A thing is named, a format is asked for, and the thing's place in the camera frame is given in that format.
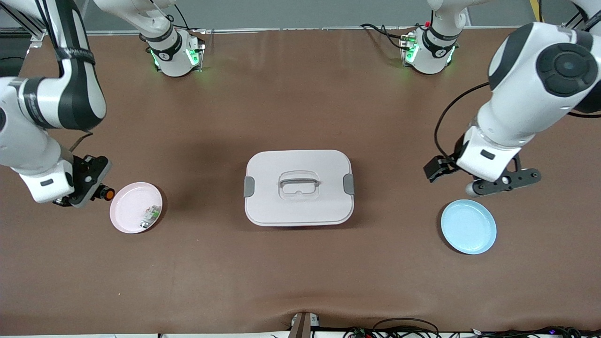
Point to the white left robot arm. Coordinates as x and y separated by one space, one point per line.
526 75

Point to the pink round plate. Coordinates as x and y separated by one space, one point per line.
129 209

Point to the light blue round plate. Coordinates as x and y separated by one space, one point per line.
467 227

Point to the orange push button switch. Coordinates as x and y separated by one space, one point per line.
109 193

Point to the white lidded storage box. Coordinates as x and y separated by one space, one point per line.
300 206

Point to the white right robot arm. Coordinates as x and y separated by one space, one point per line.
70 94

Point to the aluminium frame profile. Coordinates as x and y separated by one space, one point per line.
36 34

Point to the small green white component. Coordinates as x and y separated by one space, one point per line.
151 215

